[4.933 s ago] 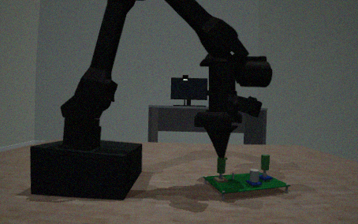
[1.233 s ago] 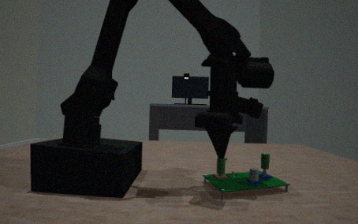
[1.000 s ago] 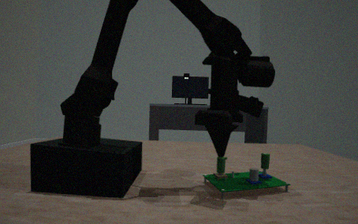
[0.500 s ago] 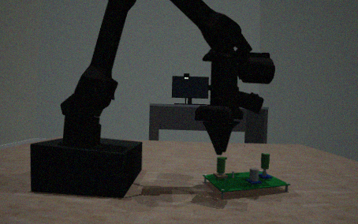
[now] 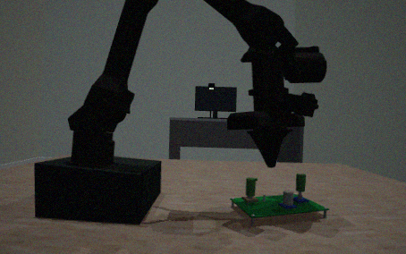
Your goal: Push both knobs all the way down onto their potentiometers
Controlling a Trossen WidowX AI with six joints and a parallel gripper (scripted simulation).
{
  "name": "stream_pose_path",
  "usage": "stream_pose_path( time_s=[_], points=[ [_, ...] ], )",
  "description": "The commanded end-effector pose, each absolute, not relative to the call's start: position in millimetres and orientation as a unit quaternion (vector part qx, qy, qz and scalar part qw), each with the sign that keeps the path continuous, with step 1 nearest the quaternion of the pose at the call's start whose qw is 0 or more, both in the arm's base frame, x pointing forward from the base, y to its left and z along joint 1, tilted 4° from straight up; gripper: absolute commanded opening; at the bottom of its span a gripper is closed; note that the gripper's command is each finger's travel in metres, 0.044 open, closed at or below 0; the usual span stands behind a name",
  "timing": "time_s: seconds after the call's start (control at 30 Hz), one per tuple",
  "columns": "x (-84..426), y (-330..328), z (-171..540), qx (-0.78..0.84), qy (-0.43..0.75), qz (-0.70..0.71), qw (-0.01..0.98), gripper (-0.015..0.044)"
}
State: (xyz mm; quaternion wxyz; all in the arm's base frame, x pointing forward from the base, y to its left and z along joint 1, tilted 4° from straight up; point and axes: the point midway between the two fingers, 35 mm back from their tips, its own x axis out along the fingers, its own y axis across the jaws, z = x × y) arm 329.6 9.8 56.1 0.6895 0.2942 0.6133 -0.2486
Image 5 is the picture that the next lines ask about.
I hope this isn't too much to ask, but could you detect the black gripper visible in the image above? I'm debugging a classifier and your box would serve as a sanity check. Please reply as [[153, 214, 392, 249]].
[[227, 81, 305, 168]]

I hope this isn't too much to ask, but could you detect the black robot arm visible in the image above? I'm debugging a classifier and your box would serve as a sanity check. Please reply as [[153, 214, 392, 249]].
[[66, 0, 326, 168]]

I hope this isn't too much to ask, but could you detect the green circuit board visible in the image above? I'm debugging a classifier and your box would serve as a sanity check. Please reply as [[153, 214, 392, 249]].
[[230, 174, 329, 226]]

